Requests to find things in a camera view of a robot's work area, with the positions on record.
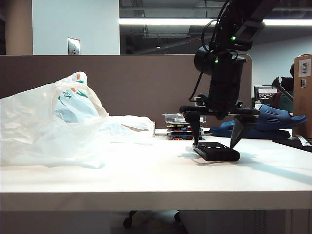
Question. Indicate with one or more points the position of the black background monitor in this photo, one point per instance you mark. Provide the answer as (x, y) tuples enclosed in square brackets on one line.
[(267, 93)]

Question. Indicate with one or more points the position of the colourful flat card box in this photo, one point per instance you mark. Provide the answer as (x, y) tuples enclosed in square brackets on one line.
[(180, 130), (180, 137), (180, 125)]

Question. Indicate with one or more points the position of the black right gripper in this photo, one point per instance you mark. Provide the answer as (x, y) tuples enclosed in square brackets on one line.
[(225, 83)]

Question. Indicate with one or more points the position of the small clear plastic case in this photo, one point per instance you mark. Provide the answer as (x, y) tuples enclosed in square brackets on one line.
[(161, 132)]

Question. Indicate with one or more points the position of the black power bank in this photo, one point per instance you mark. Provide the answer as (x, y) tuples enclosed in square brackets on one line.
[(219, 154)]

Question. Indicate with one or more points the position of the white paper strip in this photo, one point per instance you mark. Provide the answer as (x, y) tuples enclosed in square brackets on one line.
[(302, 141)]

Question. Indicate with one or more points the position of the white plastic shopping bag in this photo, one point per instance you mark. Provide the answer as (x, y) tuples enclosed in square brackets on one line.
[(29, 126)]

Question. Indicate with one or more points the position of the metal wall switch plate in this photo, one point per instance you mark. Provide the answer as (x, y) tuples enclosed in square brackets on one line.
[(73, 46)]

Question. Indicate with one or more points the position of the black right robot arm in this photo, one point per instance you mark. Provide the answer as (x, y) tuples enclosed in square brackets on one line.
[(226, 26)]

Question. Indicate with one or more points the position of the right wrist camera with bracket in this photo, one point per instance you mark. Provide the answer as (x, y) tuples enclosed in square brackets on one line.
[(251, 31)]

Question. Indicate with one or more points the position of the navy blue rubber slipper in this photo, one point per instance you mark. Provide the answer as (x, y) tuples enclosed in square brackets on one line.
[(273, 118), (221, 130)]

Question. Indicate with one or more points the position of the brown desk partition panel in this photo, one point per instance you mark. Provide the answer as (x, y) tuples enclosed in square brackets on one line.
[(146, 83)]

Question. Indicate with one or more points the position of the brown cardboard box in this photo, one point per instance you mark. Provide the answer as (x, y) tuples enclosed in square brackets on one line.
[(303, 107)]

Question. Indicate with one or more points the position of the black table mat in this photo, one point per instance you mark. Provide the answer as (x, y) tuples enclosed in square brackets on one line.
[(290, 143)]

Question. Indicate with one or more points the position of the seated person in background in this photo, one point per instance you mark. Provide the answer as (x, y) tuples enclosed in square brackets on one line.
[(284, 100)]

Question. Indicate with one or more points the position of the long ceiling light strip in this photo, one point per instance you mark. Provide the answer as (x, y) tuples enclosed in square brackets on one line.
[(165, 21)]

